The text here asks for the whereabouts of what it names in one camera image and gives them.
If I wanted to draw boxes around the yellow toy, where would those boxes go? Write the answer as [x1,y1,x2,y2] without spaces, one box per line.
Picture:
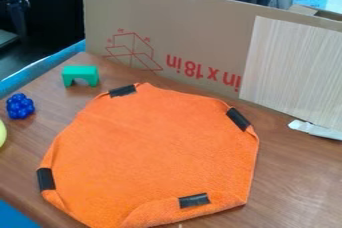
[0,119,9,149]

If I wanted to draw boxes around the blue toy grapes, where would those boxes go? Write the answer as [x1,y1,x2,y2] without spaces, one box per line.
[5,92,37,120]

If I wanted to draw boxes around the white board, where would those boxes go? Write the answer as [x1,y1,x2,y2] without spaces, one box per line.
[237,15,342,141]

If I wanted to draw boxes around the green arch block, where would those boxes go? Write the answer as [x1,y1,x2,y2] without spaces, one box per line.
[60,65,101,88]

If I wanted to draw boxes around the cardboard box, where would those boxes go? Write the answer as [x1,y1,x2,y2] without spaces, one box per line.
[81,0,342,100]

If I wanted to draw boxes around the orange cloth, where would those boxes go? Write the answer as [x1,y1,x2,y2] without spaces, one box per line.
[36,82,261,228]

